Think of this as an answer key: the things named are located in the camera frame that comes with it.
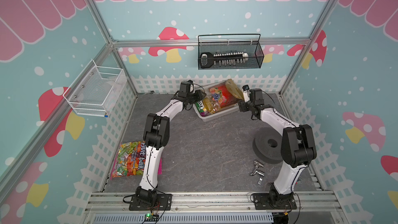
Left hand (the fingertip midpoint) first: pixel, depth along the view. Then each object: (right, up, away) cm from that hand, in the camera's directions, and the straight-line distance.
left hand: (204, 96), depth 102 cm
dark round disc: (+35, -29, -16) cm, 49 cm away
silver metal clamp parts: (+29, -42, -21) cm, 56 cm away
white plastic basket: (+5, -9, -5) cm, 11 cm away
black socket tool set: (+2, +20, -13) cm, 24 cm away
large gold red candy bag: (+15, +2, 0) cm, 15 cm away
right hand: (+26, -3, -5) cm, 27 cm away
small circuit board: (-26, -60, -30) cm, 72 cm away
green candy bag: (-3, -6, 0) cm, 7 cm away
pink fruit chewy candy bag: (-40, -36, -19) cm, 57 cm away
